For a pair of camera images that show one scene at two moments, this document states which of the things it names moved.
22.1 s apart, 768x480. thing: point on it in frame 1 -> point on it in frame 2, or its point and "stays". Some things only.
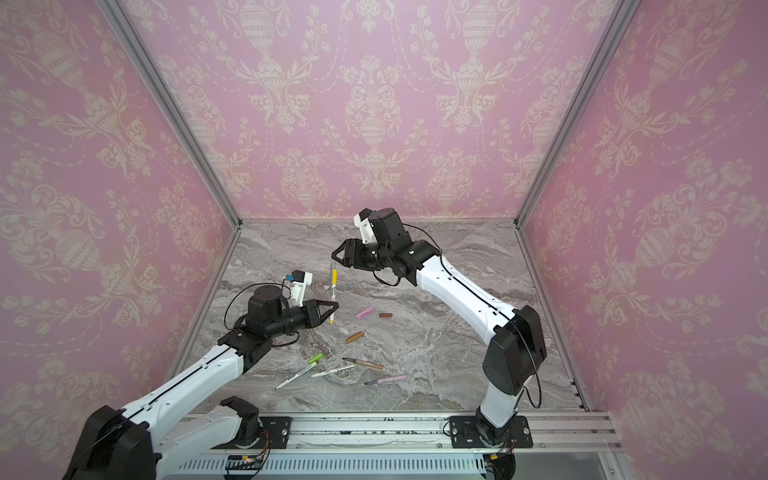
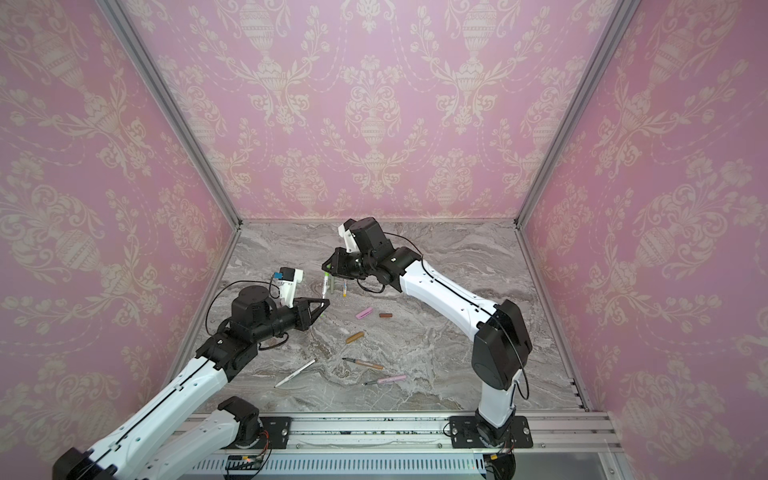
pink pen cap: x=364 y=313 stays
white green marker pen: x=334 y=371 -> x=326 y=284
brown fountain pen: x=363 y=362 stays
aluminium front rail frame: x=553 y=433 stays
